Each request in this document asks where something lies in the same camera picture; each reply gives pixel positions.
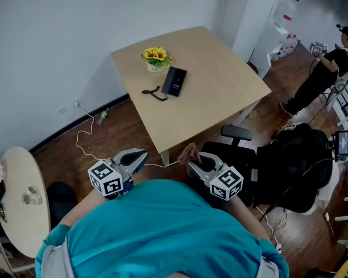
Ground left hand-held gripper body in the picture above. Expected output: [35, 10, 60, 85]
[88, 158, 134, 199]

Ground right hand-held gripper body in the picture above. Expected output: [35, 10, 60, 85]
[201, 166, 244, 202]

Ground black desk telephone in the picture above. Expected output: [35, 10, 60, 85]
[161, 66, 188, 97]

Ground person's left forearm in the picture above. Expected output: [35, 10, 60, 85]
[59, 188, 111, 227]

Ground person's right forearm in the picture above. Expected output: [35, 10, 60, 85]
[231, 197, 272, 242]

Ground black office chair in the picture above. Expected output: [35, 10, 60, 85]
[201, 125, 258, 208]

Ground green plastic bottle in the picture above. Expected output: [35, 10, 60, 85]
[96, 107, 110, 126]

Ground black stool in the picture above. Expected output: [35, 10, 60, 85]
[46, 181, 78, 228]

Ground person's teal shirt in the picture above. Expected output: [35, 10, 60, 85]
[34, 179, 290, 278]

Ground black jacket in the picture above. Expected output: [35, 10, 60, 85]
[256, 122, 334, 214]

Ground clear glass jar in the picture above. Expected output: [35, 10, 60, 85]
[21, 185, 44, 206]

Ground round wooden table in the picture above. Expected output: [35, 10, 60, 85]
[0, 146, 52, 259]

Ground yellow flowers in white pot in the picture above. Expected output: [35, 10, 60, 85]
[141, 46, 173, 74]

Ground small black monitor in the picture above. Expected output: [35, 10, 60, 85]
[326, 130, 348, 162]

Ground white water dispenser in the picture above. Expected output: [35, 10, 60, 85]
[266, 24, 289, 69]

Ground group of clear bottles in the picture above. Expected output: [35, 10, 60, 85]
[278, 32, 299, 58]

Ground large clear water jug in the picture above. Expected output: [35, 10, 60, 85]
[273, 0, 297, 28]

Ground white floor cable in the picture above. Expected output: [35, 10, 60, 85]
[75, 105, 180, 169]

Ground black floor cable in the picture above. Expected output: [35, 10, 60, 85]
[259, 158, 337, 222]

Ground black cord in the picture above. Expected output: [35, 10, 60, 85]
[142, 85, 168, 101]

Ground white cable with plug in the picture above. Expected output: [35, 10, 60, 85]
[255, 206, 282, 255]

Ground grey shoulder strap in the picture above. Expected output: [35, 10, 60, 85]
[258, 256, 280, 278]
[41, 236, 76, 278]

